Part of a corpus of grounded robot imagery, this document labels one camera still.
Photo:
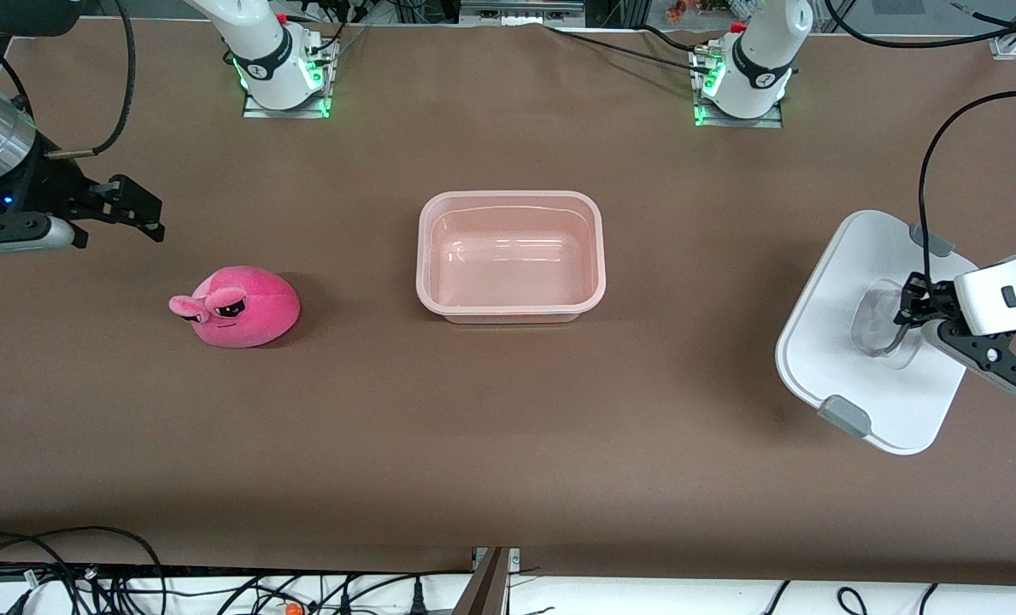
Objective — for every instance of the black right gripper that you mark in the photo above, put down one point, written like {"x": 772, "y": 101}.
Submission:
{"x": 46, "y": 182}

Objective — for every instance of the pink plush toy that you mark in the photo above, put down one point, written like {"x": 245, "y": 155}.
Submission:
{"x": 251, "y": 312}

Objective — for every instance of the grey metal equipment frame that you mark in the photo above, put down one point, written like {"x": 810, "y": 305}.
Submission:
{"x": 520, "y": 10}

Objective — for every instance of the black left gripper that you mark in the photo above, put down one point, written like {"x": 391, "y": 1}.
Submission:
{"x": 932, "y": 302}

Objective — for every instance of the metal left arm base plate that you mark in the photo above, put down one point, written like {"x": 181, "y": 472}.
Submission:
{"x": 755, "y": 123}

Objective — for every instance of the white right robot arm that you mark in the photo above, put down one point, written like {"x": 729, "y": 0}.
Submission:
{"x": 260, "y": 43}

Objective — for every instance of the white box lid grey clips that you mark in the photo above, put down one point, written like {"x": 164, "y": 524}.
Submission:
{"x": 832, "y": 342}

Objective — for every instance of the pink translucent plastic box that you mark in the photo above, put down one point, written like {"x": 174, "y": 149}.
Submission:
{"x": 508, "y": 265}

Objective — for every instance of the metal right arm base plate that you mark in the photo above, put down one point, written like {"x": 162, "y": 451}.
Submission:
{"x": 298, "y": 113}

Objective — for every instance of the aluminium profile beam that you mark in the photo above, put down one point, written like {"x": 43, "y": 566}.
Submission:
{"x": 486, "y": 589}

